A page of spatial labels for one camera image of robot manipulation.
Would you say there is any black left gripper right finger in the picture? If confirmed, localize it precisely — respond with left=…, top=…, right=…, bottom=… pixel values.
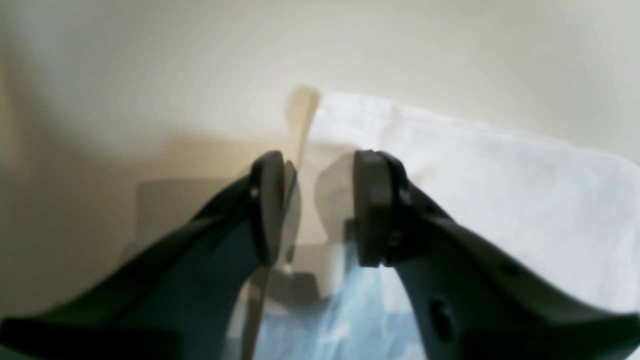
left=352, top=150, right=640, bottom=360

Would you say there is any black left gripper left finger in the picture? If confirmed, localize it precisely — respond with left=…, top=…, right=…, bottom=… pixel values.
left=1, top=151, right=295, bottom=360

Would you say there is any white T-shirt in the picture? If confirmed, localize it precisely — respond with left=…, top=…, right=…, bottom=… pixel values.
left=225, top=90, right=640, bottom=360

